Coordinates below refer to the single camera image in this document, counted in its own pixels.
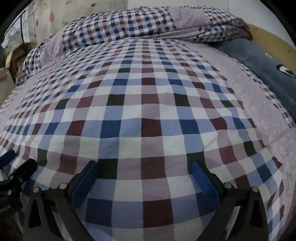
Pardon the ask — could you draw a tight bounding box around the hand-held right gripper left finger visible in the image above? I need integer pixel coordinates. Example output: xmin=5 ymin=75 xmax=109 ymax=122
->
xmin=23 ymin=160 xmax=100 ymax=241

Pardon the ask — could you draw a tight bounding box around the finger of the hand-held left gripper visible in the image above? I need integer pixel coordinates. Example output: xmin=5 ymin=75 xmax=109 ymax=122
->
xmin=0 ymin=149 xmax=17 ymax=170
xmin=6 ymin=159 xmax=38 ymax=187

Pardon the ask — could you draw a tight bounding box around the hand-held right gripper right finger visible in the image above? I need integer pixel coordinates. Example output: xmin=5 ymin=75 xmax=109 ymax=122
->
xmin=192 ymin=161 xmax=270 ymax=241

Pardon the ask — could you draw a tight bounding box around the black metal clothes rack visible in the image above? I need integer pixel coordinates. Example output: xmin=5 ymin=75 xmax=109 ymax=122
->
xmin=4 ymin=9 xmax=31 ymax=45

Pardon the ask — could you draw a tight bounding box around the checkered bed sheet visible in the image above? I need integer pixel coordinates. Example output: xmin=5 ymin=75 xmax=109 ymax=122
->
xmin=0 ymin=38 xmax=296 ymax=241

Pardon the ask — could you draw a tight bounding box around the dark blue plush pillow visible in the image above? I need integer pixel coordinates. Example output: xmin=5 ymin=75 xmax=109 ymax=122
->
xmin=215 ymin=38 xmax=296 ymax=110

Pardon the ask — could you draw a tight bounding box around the wooden headboard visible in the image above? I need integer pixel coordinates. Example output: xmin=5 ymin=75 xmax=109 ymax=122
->
xmin=247 ymin=23 xmax=296 ymax=78

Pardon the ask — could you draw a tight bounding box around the fruit print curtain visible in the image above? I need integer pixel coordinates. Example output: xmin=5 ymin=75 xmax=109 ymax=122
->
xmin=32 ymin=0 xmax=129 ymax=45

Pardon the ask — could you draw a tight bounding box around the folded checkered quilt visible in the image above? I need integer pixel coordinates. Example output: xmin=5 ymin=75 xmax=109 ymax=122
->
xmin=15 ymin=6 xmax=253 ymax=85

